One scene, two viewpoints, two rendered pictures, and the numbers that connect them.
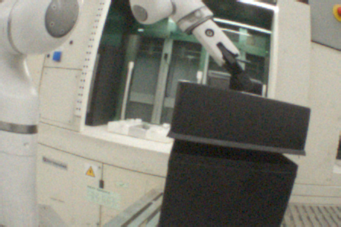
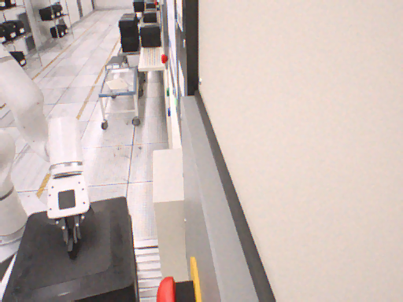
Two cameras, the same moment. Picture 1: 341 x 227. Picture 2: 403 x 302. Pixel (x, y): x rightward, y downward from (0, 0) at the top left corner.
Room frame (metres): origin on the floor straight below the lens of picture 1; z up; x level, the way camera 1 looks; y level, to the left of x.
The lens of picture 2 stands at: (1.09, -0.66, 1.68)
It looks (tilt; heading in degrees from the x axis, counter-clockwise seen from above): 29 degrees down; 75
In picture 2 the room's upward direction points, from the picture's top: 2 degrees counter-clockwise
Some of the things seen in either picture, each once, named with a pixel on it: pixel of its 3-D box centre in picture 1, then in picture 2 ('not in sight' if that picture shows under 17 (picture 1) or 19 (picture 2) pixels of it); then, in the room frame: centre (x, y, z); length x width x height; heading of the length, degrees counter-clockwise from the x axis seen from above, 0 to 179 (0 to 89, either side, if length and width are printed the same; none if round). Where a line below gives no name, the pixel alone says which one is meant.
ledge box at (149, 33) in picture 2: not in sight; (150, 34); (1.60, 2.87, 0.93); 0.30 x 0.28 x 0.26; 77
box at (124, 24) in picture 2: not in sight; (127, 27); (1.40, 4.01, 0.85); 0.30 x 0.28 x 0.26; 79
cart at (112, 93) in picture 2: not in sight; (123, 94); (1.15, 2.66, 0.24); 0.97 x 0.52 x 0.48; 83
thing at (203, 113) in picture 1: (243, 110); (77, 252); (0.92, -0.15, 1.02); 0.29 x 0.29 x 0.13; 88
